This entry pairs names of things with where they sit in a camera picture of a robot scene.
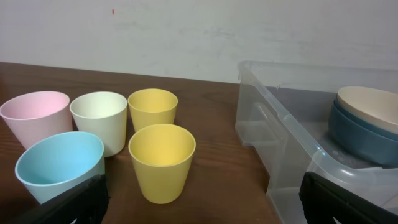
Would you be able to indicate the cream white plastic cup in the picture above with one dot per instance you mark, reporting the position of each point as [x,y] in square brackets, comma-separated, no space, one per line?
[104,114]

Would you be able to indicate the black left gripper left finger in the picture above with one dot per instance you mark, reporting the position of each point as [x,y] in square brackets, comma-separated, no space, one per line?
[86,202]

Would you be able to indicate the dark blue bowl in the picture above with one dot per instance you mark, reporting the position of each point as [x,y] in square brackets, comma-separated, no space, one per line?
[364,123]
[360,141]

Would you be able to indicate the light blue plastic cup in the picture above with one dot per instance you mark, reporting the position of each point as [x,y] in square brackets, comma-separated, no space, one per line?
[60,162]

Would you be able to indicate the pink plastic cup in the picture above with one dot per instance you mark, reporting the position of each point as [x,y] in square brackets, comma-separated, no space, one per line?
[35,116]

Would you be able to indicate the large beige bowl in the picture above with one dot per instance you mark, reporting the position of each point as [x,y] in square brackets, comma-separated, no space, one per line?
[376,107]

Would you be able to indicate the yellow plastic cup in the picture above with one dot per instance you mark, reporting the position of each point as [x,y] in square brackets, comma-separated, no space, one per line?
[161,156]
[152,106]

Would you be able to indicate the near yellow plastic cup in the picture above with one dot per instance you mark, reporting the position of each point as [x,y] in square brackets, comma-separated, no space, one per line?
[161,156]

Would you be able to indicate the far yellow plastic cup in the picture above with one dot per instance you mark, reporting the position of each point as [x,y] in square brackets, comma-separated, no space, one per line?
[152,106]

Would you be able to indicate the clear plastic storage bin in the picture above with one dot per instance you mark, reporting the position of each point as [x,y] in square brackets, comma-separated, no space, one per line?
[283,112]

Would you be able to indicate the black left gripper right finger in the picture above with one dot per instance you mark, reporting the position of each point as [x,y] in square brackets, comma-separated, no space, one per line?
[325,202]

